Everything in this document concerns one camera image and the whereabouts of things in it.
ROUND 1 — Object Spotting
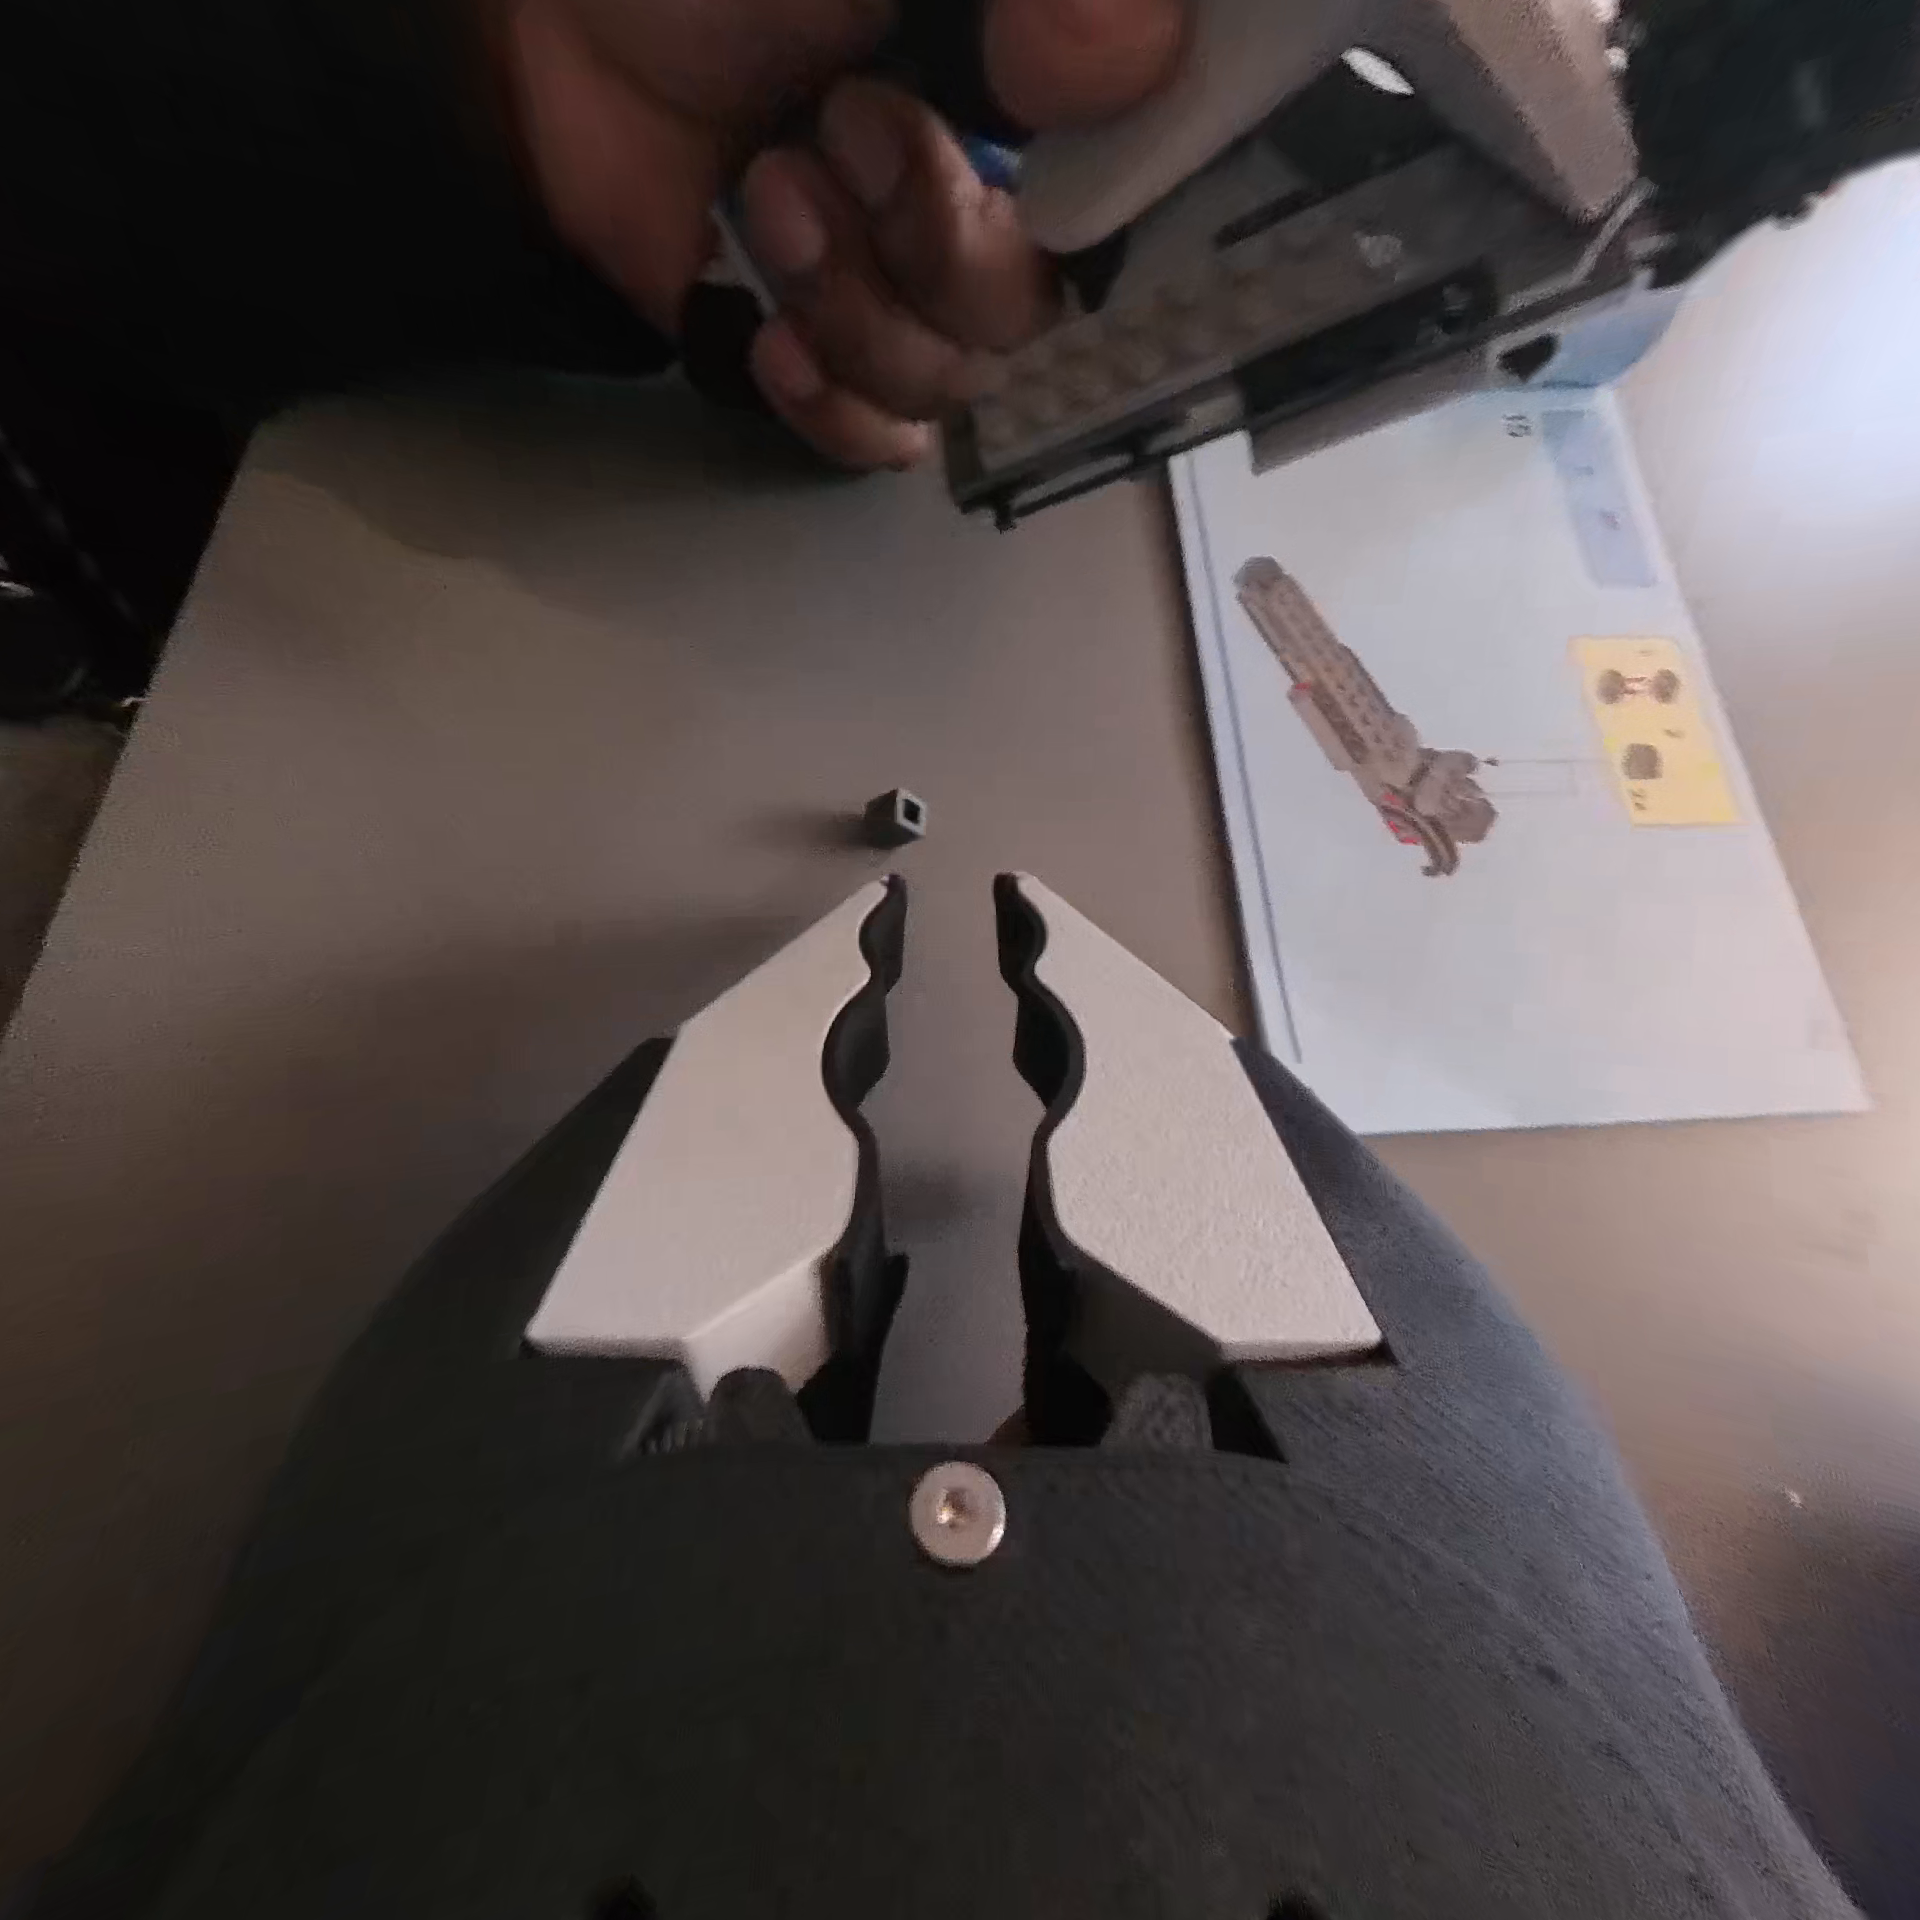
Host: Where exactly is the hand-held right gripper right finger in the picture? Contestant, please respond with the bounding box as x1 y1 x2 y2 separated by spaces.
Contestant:
990 871 1386 1448

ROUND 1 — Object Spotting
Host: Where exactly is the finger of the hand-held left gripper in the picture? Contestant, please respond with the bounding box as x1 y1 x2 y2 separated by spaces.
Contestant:
1023 0 1647 253

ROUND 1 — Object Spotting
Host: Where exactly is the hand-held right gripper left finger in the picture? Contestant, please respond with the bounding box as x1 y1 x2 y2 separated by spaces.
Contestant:
526 872 911 1442

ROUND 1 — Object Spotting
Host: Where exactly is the grey black toy brick model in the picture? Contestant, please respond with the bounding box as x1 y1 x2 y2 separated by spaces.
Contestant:
941 0 1920 529

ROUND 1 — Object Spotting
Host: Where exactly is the grey desk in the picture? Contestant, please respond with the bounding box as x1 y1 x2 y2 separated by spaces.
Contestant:
0 375 1920 1920

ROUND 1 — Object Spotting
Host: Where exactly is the person's left hand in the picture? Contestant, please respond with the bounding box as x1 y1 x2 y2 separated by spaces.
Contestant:
509 0 1187 472

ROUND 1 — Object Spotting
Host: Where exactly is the open instruction booklet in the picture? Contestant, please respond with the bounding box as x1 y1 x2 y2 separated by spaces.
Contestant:
1167 286 1875 1135

